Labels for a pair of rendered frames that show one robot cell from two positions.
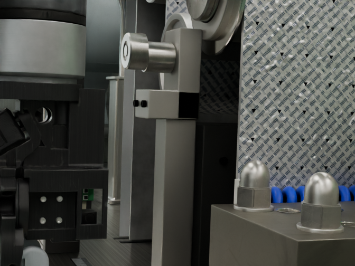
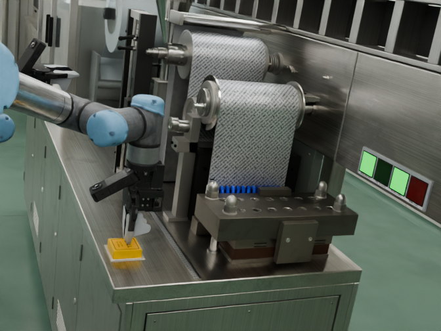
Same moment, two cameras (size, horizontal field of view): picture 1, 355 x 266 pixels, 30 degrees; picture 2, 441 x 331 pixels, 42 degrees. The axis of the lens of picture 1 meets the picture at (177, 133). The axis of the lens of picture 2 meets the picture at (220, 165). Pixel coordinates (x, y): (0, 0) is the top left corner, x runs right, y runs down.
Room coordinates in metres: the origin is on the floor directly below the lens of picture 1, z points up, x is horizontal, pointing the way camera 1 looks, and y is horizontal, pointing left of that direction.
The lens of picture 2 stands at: (-0.78, 0.03, 1.56)
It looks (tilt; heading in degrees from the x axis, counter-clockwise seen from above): 17 degrees down; 355
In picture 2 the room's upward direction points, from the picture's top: 9 degrees clockwise
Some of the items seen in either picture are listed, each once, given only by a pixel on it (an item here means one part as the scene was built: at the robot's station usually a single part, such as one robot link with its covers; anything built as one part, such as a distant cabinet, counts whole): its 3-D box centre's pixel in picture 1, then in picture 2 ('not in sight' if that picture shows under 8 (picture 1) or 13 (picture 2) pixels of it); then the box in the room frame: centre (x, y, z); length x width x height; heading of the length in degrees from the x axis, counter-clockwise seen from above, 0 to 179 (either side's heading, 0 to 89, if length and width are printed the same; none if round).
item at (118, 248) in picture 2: not in sight; (124, 248); (0.49, 0.13, 0.91); 0.07 x 0.07 x 0.02; 20
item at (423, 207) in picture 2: not in sight; (392, 176); (0.47, -0.47, 1.18); 0.25 x 0.01 x 0.07; 20
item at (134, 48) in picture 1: (134, 51); (173, 123); (0.73, 0.05, 1.18); 0.04 x 0.02 x 0.04; 20
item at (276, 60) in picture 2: not in sight; (268, 62); (1.06, -0.22, 1.33); 0.07 x 0.07 x 0.07; 20
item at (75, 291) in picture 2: not in sight; (121, 230); (1.63, 0.24, 0.43); 2.52 x 0.64 x 0.86; 20
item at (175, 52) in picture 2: not in sight; (174, 54); (0.95, 0.07, 1.33); 0.06 x 0.06 x 0.06; 20
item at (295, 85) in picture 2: not in sight; (290, 107); (0.81, -0.27, 1.25); 0.15 x 0.01 x 0.15; 20
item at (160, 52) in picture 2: not in sight; (155, 52); (0.93, 0.13, 1.33); 0.06 x 0.03 x 0.03; 110
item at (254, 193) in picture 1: (254, 184); (212, 189); (0.60, -0.07, 1.05); 0.04 x 0.04 x 0.04
